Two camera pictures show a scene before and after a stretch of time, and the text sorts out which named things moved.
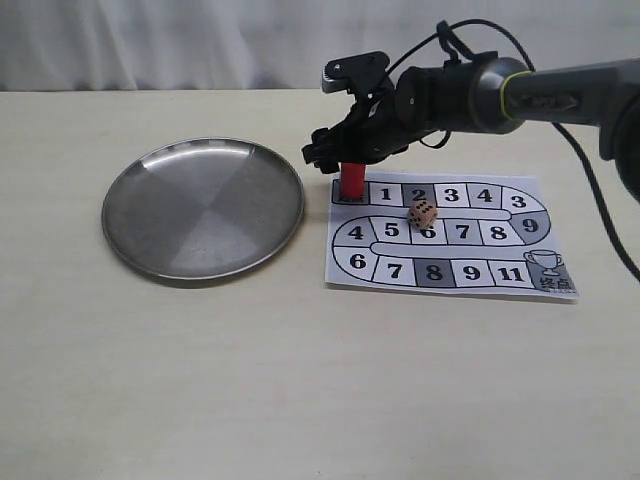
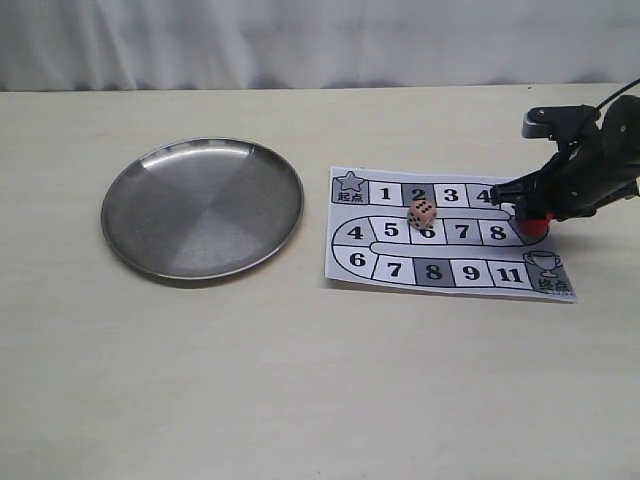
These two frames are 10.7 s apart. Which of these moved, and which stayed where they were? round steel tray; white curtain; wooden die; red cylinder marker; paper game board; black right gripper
Moved: red cylinder marker; black right gripper
Stayed: white curtain; paper game board; round steel tray; wooden die
